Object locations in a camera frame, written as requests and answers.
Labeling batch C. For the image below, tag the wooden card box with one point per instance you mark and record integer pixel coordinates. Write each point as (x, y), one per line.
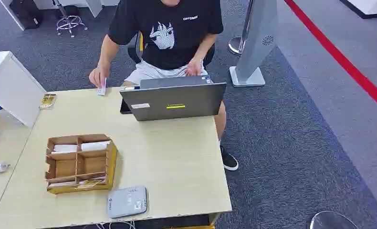
(81, 162)

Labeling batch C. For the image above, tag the black office chair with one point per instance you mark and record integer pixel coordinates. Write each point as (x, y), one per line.
(138, 47)

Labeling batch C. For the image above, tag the person's left hand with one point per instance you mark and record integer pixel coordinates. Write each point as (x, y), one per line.
(194, 67)

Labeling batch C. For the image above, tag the yellow card pack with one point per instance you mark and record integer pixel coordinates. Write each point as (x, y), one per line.
(47, 101)

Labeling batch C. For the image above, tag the white card stack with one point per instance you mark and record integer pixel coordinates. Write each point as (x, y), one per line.
(65, 148)
(95, 145)

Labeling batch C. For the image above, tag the chrome stool base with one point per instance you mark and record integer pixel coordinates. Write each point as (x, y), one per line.
(69, 22)

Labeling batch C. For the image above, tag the person's right hand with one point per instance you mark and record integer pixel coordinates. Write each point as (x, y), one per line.
(97, 75)

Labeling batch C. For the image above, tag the round chrome base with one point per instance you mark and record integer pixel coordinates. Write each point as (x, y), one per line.
(332, 221)

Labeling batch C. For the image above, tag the grey laptop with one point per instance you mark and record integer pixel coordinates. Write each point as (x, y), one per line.
(175, 99)

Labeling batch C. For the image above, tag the grey kiosk stand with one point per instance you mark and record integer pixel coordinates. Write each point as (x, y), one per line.
(255, 44)

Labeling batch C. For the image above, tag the black bag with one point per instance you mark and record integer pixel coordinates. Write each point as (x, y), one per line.
(25, 12)

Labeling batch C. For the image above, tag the cards in wooden slot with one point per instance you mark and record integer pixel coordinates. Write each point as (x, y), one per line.
(78, 182)

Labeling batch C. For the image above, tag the white cabinet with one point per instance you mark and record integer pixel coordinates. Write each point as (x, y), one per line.
(10, 85)

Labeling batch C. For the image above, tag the chrome stanchion base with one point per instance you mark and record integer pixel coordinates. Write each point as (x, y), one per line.
(237, 44)

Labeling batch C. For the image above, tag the person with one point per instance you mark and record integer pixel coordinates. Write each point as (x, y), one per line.
(172, 38)

